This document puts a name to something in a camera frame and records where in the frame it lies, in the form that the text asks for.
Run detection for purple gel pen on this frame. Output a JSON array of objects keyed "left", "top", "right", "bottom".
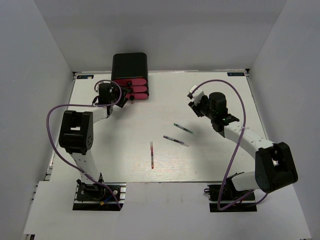
[{"left": 163, "top": 135, "right": 190, "bottom": 147}]

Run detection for blue label sticker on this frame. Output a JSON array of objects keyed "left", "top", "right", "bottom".
[
  {"left": 76, "top": 74, "right": 94, "bottom": 80},
  {"left": 227, "top": 72, "right": 245, "bottom": 77}
]

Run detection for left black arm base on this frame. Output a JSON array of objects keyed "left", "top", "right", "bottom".
[{"left": 72, "top": 179, "right": 127, "bottom": 212}]

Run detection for left blue label sticker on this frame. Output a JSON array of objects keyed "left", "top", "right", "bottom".
[{"left": 76, "top": 74, "right": 94, "bottom": 80}]

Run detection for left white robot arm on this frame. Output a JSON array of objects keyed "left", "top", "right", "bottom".
[{"left": 58, "top": 82, "right": 133, "bottom": 200}]

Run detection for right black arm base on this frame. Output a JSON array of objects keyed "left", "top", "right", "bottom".
[{"left": 203, "top": 173, "right": 257, "bottom": 213}]

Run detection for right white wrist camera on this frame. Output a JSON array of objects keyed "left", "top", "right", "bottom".
[{"left": 187, "top": 85, "right": 205, "bottom": 106}]

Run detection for black drawer cabinet pink drawers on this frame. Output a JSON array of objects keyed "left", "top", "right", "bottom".
[{"left": 111, "top": 52, "right": 149, "bottom": 101}]

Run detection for red gel pen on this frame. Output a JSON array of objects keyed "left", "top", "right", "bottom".
[{"left": 150, "top": 141, "right": 154, "bottom": 170}]

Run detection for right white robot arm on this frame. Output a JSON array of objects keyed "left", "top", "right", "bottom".
[{"left": 188, "top": 90, "right": 298, "bottom": 200}]

